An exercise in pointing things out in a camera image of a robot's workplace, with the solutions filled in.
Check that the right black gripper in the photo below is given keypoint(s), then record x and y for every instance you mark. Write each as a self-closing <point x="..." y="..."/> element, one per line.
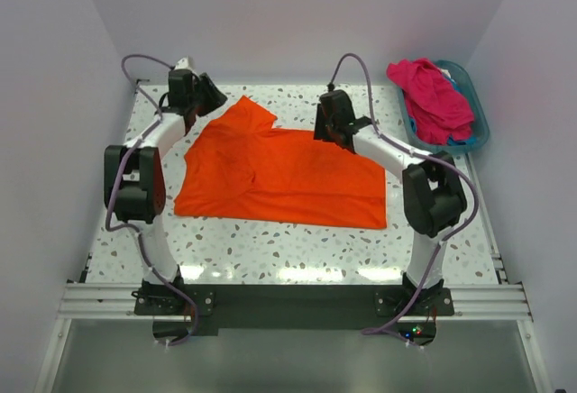
<point x="344" y="127"/>

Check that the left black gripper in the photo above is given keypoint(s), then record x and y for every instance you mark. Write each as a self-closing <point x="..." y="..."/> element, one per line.
<point x="204" y="95"/>

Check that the orange t shirt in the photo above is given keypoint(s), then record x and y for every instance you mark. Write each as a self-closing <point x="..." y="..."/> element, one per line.
<point x="241" y="166"/>

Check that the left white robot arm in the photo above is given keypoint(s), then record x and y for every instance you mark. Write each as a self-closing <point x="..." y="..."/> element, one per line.
<point x="135" y="189"/>

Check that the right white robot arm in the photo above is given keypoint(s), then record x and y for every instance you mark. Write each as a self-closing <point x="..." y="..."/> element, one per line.
<point x="433" y="195"/>

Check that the pink t shirt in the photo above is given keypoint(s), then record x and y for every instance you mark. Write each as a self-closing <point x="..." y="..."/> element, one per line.
<point x="423" y="86"/>

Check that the teal plastic basket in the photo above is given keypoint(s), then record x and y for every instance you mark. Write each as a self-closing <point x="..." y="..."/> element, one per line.
<point x="480" y="126"/>

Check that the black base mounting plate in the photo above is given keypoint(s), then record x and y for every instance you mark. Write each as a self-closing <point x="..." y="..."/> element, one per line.
<point x="206" y="310"/>

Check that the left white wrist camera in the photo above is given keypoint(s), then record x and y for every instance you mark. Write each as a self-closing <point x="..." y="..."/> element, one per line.
<point x="187" y="63"/>

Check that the aluminium rail frame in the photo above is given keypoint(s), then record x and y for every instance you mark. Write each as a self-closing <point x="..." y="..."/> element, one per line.
<point x="99" y="345"/>

